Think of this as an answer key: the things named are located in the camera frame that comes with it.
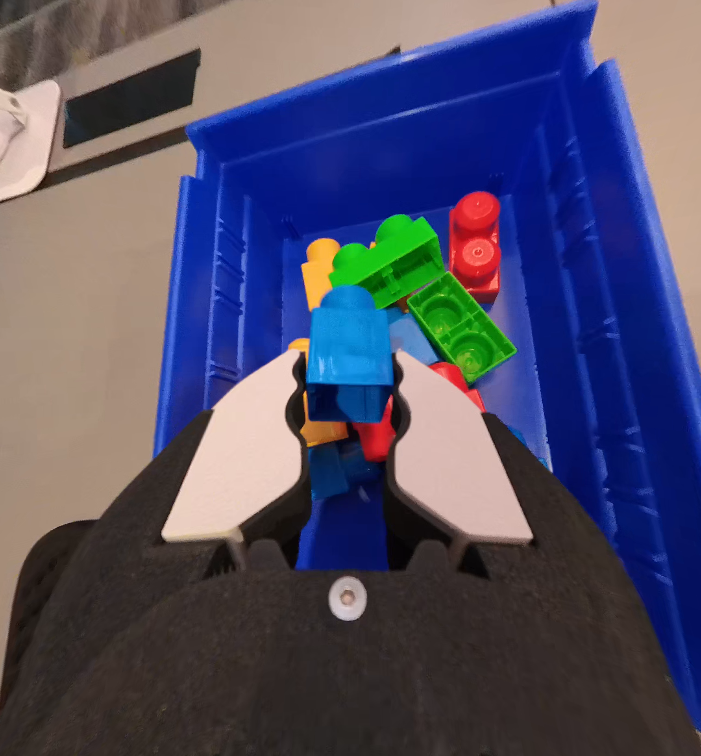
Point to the blue toy block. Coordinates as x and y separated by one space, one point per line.
329 472
412 342
521 440

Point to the orange one-stud block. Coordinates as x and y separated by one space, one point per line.
318 277

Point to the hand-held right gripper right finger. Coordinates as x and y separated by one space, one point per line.
462 472

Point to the blue plastic bin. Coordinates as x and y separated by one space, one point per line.
386 147

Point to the red two-stud block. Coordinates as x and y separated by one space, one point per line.
474 254

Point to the black textured pad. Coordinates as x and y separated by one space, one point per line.
37 590

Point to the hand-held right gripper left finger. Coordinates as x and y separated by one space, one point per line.
232 472

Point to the wooden document stand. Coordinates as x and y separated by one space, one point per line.
25 153

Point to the black rectangular desk patch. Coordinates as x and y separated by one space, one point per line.
132 100

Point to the blue one-stud block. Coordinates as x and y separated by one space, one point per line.
350 348

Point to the red toy block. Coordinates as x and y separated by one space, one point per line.
374 437
450 375

